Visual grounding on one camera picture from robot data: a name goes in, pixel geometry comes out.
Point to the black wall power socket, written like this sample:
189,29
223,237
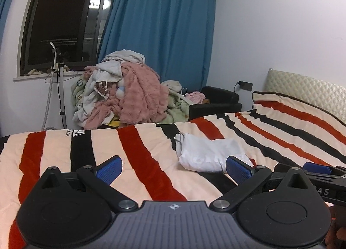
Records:
243,85

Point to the white garment steamer stand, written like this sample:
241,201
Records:
57,72

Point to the blue curtain right side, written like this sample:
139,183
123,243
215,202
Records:
175,36

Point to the cream white garment pile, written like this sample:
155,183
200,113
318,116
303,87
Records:
94,84

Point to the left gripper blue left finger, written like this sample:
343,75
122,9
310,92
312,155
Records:
99,180

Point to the dark window with frame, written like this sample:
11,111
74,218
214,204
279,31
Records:
75,27

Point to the person's right hand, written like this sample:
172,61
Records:
335,237

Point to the black armchair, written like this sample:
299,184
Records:
220,101

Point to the small pink garment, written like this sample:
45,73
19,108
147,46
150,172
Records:
196,97

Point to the striped pillow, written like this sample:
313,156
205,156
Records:
301,116

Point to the light green patterned blanket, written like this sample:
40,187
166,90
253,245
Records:
177,108

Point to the striped red black cream blanket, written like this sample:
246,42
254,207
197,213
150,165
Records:
151,170

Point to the pink fluffy blanket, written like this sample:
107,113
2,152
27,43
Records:
145,100

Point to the white t-shirt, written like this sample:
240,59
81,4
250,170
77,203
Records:
205,155

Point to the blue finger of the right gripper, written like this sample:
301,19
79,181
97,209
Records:
317,168

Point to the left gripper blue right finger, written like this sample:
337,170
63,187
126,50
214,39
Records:
250,181

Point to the cream quilted headboard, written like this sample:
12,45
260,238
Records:
323,94

